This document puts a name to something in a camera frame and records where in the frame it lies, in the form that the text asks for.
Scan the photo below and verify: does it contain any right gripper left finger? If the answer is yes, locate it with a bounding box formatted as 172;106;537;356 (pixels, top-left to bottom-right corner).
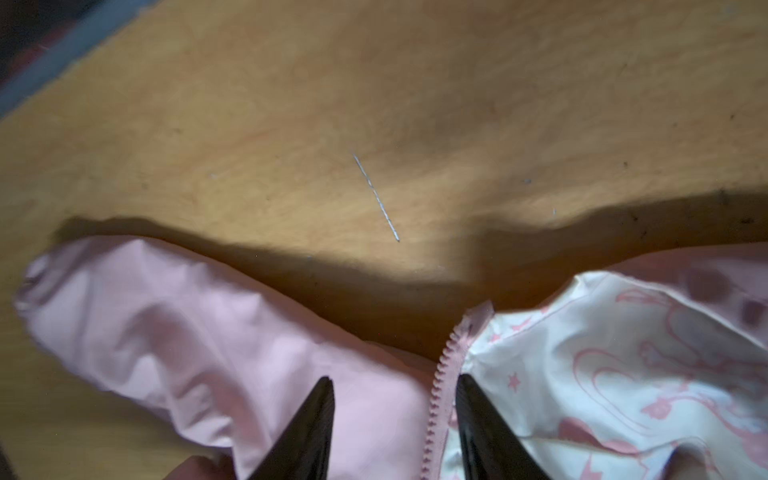
248;376;335;480

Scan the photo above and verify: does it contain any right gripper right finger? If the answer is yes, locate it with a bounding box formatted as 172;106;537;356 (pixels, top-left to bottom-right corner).
455;374;549;480

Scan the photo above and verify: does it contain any pink zip jacket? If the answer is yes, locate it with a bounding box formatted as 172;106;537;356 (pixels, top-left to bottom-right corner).
15;236;767;479

